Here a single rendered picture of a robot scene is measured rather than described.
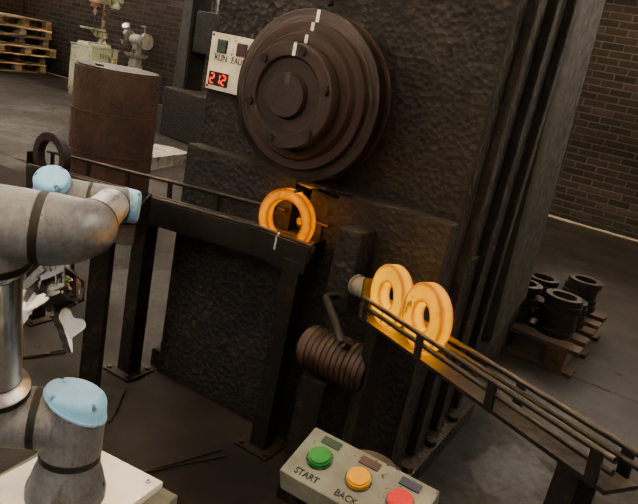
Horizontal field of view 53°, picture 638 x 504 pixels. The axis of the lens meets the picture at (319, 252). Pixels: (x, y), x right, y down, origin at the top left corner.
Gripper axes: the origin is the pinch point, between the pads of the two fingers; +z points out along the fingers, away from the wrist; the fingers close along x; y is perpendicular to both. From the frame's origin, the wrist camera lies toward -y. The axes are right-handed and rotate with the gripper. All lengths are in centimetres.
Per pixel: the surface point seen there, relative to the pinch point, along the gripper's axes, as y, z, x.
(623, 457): 95, 49, 16
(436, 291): 76, 3, 30
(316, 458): 48, 37, 6
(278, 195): 43, -53, 47
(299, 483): 45, 40, 5
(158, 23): -175, -819, 472
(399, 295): 68, -4, 40
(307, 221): 49, -43, 51
